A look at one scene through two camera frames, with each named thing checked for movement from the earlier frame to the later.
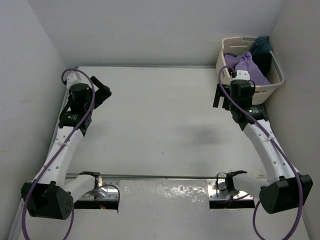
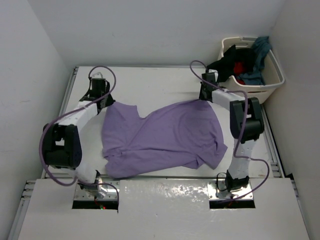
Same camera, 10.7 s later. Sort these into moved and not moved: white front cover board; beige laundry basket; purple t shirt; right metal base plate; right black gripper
Moved: right black gripper; purple t shirt
Not moved: right metal base plate; white front cover board; beige laundry basket
